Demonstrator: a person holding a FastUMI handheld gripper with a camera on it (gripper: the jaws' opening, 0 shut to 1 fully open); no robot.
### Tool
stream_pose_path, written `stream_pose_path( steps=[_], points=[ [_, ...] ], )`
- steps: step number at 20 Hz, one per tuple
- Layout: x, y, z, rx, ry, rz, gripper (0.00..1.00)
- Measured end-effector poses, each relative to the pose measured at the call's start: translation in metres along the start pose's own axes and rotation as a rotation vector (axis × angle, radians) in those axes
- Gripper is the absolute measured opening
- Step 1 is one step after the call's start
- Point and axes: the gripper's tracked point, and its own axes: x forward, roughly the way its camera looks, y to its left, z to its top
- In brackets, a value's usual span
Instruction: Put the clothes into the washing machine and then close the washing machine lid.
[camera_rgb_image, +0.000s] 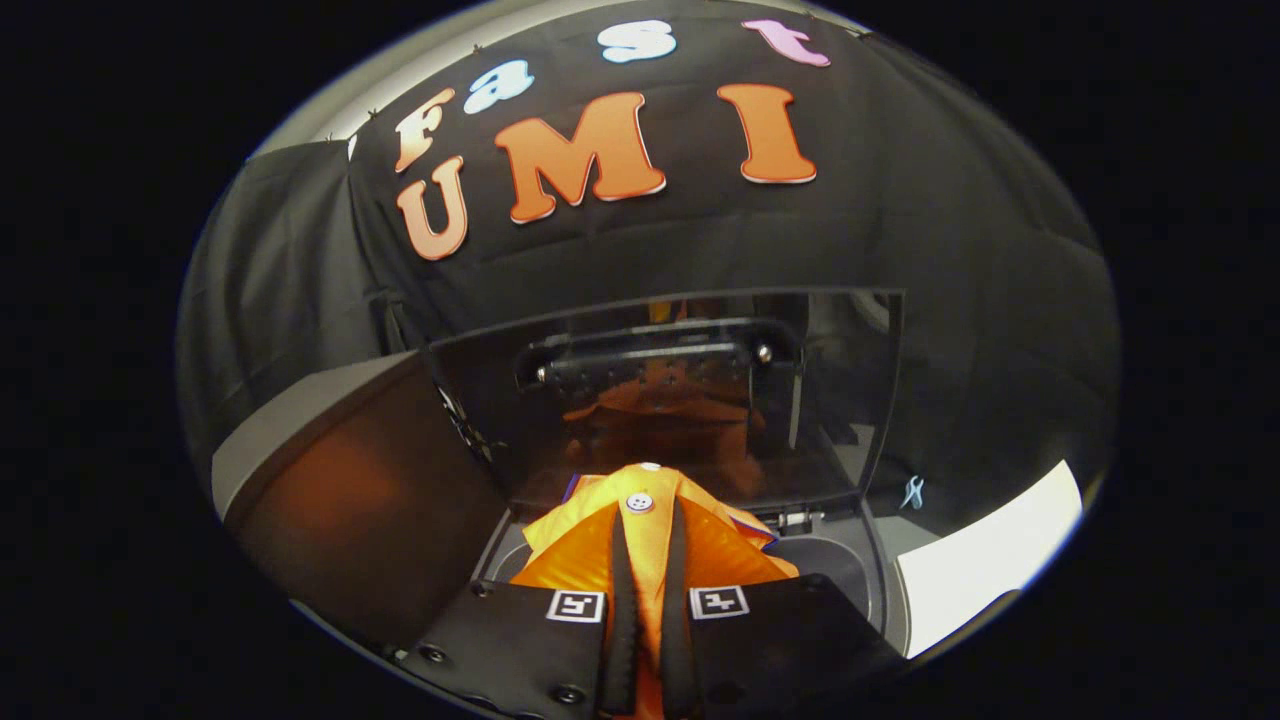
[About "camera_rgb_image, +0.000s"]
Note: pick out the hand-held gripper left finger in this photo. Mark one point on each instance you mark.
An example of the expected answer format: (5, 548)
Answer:
(622, 620)

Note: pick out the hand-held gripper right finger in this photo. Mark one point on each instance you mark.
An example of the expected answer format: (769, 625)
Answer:
(676, 620)

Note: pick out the yellow polo shirt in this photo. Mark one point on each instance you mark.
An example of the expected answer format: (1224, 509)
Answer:
(650, 560)

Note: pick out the small pale blue clip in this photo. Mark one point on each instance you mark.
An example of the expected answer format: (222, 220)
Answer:
(912, 492)

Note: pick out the grey flat board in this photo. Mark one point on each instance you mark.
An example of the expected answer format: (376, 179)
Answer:
(370, 500)

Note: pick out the white paper sheet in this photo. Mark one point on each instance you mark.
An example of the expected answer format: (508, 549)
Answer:
(980, 570)

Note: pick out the black backdrop cloth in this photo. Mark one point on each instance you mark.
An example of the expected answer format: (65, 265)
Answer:
(950, 250)

